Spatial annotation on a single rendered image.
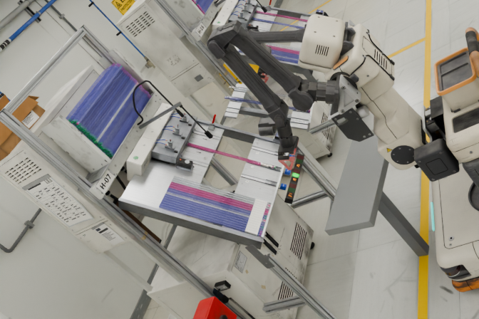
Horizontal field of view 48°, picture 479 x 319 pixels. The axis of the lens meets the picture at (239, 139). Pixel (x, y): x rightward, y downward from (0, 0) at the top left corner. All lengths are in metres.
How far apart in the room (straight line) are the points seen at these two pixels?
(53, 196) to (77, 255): 1.46
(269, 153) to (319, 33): 1.03
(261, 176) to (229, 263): 0.47
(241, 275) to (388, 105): 1.19
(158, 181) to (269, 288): 0.84
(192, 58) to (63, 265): 1.75
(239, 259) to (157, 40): 1.69
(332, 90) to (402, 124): 0.39
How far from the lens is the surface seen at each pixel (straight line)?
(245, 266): 2.90
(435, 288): 2.83
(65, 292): 4.16
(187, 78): 3.91
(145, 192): 2.69
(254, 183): 2.77
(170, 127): 2.93
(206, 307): 2.42
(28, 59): 4.67
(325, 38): 2.06
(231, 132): 3.03
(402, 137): 2.28
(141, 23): 3.80
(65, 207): 2.87
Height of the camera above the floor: 2.04
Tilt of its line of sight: 22 degrees down
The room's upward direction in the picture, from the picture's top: 43 degrees counter-clockwise
